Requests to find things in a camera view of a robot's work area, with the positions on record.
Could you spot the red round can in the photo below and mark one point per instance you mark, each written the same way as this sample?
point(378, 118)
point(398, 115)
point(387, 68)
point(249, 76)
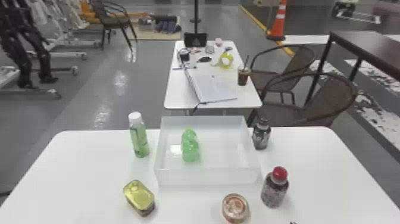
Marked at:
point(235, 208)

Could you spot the yellow can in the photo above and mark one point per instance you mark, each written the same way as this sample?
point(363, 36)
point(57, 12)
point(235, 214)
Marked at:
point(139, 197)

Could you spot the black stand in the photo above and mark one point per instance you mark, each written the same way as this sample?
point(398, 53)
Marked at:
point(195, 34)

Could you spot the dark bottle with red cap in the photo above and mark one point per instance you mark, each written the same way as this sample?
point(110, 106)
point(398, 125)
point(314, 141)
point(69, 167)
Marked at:
point(274, 189)

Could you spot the white notebook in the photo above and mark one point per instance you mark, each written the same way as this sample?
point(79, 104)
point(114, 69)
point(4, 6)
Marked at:
point(211, 87)

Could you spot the green bottle with white cap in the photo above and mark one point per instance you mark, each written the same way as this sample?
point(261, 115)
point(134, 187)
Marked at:
point(139, 137)

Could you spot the orange cone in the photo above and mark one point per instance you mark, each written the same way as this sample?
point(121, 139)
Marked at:
point(278, 22)

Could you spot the white side table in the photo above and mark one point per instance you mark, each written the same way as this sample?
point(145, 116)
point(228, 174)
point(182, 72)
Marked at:
point(215, 97)

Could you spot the clear box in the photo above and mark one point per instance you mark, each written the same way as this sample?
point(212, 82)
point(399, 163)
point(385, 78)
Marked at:
point(215, 169)

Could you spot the black jar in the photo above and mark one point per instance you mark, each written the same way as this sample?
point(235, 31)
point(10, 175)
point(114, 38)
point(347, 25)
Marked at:
point(261, 136)

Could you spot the brown drink cup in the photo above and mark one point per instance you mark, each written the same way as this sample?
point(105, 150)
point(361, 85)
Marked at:
point(243, 76)

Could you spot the dark brown side table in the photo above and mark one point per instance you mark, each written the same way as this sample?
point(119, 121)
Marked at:
point(365, 50)

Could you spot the yellow tape roll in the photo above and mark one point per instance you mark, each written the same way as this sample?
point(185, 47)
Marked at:
point(225, 60)

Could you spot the brown chair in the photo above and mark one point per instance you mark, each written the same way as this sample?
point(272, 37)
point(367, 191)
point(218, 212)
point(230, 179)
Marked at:
point(112, 18)
point(281, 75)
point(312, 106)

